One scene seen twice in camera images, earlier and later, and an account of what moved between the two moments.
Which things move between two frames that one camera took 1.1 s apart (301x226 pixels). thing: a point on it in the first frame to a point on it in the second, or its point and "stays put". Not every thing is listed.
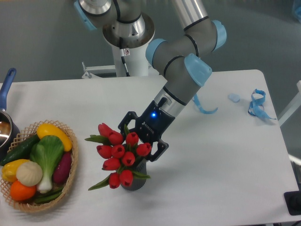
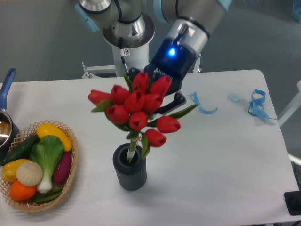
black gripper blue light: x=152 y=125 to x=173 y=60
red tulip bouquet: x=120 y=153 to x=133 y=109
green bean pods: x=45 y=197 stays put
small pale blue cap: x=234 y=97 stays put
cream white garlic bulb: x=29 y=173 stays put
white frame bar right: x=294 y=105 stays put
